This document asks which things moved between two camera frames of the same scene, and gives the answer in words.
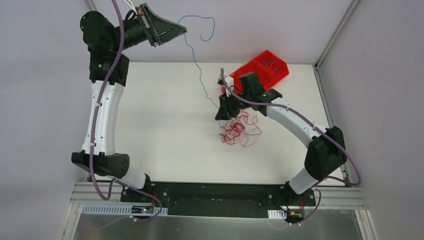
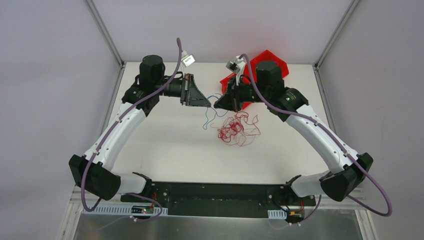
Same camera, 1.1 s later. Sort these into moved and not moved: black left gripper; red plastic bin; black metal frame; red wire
Moved: black left gripper
Not moved: black metal frame; red plastic bin; red wire
